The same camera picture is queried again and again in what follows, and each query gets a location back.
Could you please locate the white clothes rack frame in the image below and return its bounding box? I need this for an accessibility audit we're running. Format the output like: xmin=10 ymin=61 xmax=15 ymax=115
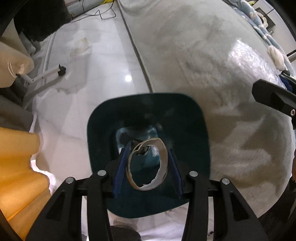
xmin=16 ymin=34 xmax=67 ymax=107

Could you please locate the person's right hand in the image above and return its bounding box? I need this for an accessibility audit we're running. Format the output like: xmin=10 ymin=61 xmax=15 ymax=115
xmin=292 ymin=150 xmax=296 ymax=181

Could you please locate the clear bubble wrap piece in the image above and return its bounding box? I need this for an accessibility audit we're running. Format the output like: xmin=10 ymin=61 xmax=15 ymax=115
xmin=226 ymin=39 xmax=287 ymax=89

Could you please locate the thin cardboard tape ring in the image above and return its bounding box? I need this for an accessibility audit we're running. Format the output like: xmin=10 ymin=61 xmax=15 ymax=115
xmin=125 ymin=137 xmax=169 ymax=191

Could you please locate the dark teal trash bin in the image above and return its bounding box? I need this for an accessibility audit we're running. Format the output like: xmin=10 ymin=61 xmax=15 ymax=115
xmin=86 ymin=92 xmax=211 ymax=219

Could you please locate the blue cloud pattern blanket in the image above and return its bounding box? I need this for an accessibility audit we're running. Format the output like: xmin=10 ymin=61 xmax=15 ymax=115
xmin=225 ymin=1 xmax=295 ymax=77

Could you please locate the yellow curtain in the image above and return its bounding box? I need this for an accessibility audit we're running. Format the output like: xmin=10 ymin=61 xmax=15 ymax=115
xmin=1 ymin=128 xmax=51 ymax=240

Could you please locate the white cloud shaped ornament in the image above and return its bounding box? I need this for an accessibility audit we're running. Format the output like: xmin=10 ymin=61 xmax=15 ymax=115
xmin=255 ymin=11 xmax=268 ymax=28

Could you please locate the black cable on floor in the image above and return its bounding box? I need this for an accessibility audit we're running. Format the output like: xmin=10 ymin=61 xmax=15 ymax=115
xmin=71 ymin=0 xmax=117 ymax=23

